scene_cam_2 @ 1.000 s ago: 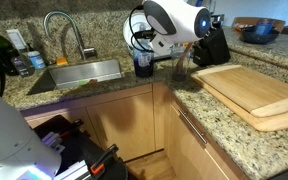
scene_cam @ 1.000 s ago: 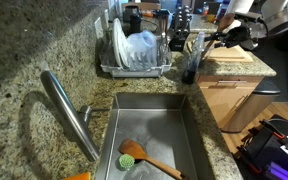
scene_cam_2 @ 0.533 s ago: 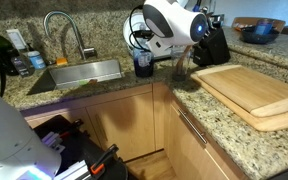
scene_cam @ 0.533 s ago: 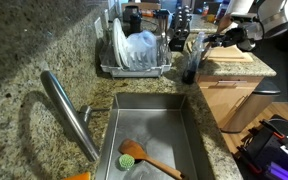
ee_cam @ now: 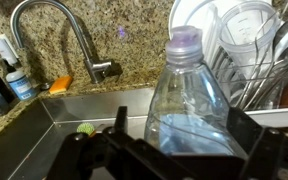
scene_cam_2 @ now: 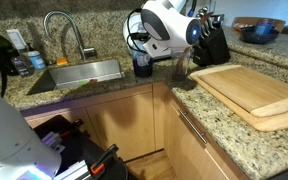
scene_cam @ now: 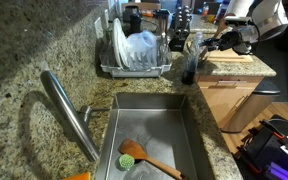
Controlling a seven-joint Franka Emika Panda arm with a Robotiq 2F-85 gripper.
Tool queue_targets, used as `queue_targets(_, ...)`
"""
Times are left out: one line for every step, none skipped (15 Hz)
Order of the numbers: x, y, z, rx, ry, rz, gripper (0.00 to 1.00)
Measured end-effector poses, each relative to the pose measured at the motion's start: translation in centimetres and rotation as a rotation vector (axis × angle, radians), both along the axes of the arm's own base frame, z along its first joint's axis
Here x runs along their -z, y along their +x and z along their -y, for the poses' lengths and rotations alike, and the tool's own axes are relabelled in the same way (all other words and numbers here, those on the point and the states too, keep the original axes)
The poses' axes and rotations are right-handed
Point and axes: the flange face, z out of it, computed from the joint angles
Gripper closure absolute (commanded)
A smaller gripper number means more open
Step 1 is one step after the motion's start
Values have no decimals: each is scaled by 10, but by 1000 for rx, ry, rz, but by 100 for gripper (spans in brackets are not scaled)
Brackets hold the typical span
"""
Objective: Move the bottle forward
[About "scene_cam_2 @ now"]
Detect black knife block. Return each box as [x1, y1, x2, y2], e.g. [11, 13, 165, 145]
[193, 6, 232, 67]

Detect curved steel faucet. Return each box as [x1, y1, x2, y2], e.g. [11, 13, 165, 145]
[43, 10, 98, 62]

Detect orange sponge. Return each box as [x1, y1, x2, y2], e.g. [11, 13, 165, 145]
[55, 57, 69, 67]

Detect light wood sink cabinet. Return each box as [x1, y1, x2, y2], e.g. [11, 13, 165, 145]
[21, 82, 167, 163]

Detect aluminium extrusion bars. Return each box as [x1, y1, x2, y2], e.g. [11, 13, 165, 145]
[53, 159, 92, 180]

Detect black robot cart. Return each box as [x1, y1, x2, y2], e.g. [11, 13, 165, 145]
[33, 114, 129, 180]

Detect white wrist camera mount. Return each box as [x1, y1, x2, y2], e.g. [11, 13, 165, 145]
[143, 37, 172, 61]

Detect small white blue-label bottle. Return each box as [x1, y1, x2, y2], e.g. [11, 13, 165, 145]
[27, 49, 48, 70]

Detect small wooden cutting board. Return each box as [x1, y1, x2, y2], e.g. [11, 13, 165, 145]
[198, 66, 288, 118]

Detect clear bottle with dark liquid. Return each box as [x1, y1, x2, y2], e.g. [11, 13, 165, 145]
[131, 23, 154, 79]

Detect light wood drawer cabinet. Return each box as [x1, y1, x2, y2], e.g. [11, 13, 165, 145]
[163, 89, 250, 180]

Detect large wooden cutting board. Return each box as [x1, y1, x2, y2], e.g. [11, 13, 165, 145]
[188, 64, 288, 133]

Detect black orange clamp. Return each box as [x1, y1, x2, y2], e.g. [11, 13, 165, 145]
[89, 143, 120, 177]

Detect clear glass utensil jar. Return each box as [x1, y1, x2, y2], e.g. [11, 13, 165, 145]
[171, 46, 193, 82]

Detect stainless steel sink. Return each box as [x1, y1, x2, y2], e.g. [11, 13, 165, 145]
[26, 59, 124, 97]

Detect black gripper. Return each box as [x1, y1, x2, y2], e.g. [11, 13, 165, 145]
[130, 32, 151, 53]

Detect wooden tray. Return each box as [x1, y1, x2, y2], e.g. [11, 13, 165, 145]
[231, 16, 287, 33]

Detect wooden spoon in jar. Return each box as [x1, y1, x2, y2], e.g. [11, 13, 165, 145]
[176, 46, 192, 76]

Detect blue cup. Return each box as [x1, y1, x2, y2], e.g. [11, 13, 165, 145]
[254, 18, 274, 36]

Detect dark blue bowl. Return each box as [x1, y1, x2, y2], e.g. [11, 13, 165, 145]
[239, 25, 281, 45]

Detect long steel drawer handle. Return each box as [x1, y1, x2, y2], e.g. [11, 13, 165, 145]
[177, 108, 208, 146]

